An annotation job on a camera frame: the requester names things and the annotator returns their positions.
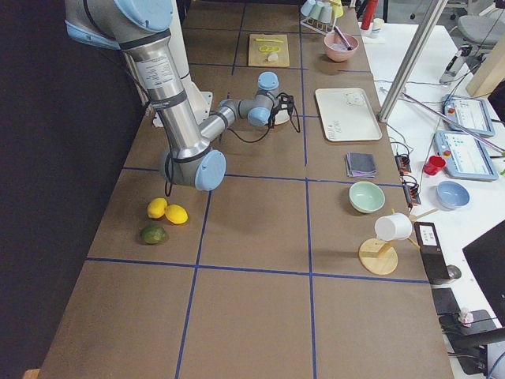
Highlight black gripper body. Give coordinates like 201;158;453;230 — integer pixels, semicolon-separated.
268;92;294;127

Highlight cream round plate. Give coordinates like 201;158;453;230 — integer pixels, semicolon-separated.
274;109;291;126

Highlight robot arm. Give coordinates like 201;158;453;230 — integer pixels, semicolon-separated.
65;1;294;191

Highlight white bear tray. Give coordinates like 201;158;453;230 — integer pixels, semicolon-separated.
315;88;382;142

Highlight bamboo cutting board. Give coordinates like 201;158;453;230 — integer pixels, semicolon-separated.
248;34;290;68

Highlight yellow plastic knife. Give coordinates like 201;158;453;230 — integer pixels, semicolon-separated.
254;38;284;43

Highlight clear ice cubes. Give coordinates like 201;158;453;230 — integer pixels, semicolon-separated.
325;40;348;54

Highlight pink bowl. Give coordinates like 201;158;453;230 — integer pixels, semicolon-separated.
324;32;360;62

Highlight clear cup rack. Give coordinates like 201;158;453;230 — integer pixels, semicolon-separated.
300;6;338;35

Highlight light blue cup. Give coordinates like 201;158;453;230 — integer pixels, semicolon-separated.
301;0;316;17

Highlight grey cup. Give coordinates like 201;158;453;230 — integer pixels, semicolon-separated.
318;3;333;24

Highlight grey folded cloth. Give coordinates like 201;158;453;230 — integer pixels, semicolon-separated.
345;152;377;178

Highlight yellow cup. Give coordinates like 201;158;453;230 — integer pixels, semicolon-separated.
330;0;344;19

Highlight paper cup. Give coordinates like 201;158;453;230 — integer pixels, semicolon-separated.
369;17;385;38

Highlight grabber reaching tool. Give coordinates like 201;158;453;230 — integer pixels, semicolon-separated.
399;92;504;157

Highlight mint green bowl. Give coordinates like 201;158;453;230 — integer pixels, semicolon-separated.
349;182;386;214

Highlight yellow lemon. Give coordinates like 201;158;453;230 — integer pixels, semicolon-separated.
165;204;189;225
147;197;168;220

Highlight red mug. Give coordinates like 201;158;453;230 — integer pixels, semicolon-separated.
423;155;447;175

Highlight white mug on tree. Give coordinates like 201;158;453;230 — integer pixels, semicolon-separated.
374;212;413;242

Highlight wooden mug tree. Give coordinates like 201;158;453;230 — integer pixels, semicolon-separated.
358;208;438;276

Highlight far teach pendant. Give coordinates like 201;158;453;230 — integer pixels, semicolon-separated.
442;94;496;137

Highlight teach pendant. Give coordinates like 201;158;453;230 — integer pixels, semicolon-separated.
434;131;499;182
442;94;496;137

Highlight near teach pendant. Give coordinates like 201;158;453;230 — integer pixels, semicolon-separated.
434;131;499;182

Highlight blue bowl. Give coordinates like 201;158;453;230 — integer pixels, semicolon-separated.
436;181;470;209

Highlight black box with label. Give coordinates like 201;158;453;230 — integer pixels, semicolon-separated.
413;221;451;284

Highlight black monitor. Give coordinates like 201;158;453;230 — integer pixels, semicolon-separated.
462;221;505;325

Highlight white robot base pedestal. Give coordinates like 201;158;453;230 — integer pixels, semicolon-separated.
149;1;213;126

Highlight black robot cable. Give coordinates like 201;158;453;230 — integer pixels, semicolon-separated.
163;92;301;198

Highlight aluminium frame post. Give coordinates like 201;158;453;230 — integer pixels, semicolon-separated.
377;0;448;123

